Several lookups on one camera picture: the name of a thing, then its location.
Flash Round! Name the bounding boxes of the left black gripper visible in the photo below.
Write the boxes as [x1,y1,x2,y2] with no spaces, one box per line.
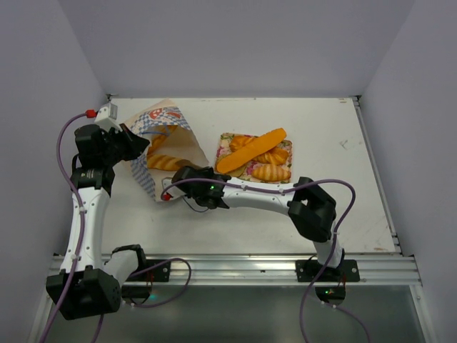
[101,123,149,166]

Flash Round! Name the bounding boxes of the paper bag with blue pattern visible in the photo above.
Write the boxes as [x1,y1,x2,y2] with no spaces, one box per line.
[123,99,209,202]

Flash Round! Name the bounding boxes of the long sliced fake baguette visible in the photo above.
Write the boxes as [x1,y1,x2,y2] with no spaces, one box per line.
[216,128,287,174]

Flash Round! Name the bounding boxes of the braided fake bread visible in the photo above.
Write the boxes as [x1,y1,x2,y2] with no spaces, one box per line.
[228,135,289,166]

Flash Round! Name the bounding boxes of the long twisted fake bread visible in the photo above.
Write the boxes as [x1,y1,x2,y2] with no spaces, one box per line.
[147,125,177,155]

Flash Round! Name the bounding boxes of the metal tongs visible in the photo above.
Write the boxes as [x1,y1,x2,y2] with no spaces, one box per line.
[176,159,201,169]

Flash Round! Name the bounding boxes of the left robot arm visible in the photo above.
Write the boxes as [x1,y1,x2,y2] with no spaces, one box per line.
[46,124,149,320]

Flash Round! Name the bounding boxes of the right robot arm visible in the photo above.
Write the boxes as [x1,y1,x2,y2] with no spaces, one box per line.
[162,166,344,281]

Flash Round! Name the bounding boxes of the floral tray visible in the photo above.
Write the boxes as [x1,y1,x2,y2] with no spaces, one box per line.
[214,133,293,184]

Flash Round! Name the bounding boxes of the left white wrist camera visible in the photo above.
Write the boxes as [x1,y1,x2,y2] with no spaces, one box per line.
[94,102,121,132]

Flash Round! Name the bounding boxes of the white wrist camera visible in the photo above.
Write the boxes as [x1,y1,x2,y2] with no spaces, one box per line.
[94,102,121,132]
[161,177,185,202]

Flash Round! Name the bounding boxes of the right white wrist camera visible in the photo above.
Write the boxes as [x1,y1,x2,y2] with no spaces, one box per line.
[161,177,185,202]

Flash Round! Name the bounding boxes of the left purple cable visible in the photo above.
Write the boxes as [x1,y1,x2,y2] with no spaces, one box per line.
[39,109,106,343]

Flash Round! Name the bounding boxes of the purple cable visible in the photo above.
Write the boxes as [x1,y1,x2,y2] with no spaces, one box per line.
[160,177,372,343]
[39,109,106,343]

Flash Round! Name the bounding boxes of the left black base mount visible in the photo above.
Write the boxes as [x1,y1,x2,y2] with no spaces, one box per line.
[121,262,171,304]

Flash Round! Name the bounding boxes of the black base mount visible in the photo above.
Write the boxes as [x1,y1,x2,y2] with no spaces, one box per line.
[121,262,171,304]
[295,255,361,306]

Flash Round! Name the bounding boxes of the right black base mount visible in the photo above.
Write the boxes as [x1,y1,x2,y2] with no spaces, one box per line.
[295,255,361,306]

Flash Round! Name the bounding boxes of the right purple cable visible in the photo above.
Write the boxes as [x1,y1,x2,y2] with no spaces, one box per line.
[160,177,372,343]

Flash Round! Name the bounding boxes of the aluminium rail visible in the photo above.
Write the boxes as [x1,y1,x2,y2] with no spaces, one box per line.
[48,252,421,287]

